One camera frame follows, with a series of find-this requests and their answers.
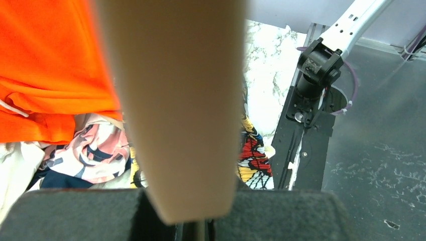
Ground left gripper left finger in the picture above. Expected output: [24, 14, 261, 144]
[1, 189, 176, 240]

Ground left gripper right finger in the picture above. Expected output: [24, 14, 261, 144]
[212, 180, 356, 240]

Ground comic print shorts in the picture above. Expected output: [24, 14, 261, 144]
[128, 76, 277, 191]

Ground cream hanger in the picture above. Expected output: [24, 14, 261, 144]
[92, 1, 247, 224]

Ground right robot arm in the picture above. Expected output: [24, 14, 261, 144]
[287, 0, 391, 129]

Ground orange shorts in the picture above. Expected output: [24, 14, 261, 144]
[1, 1, 123, 144]

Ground pink white navy garment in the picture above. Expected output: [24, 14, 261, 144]
[1, 113, 132, 219]

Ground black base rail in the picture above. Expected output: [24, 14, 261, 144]
[270, 87, 348, 190]

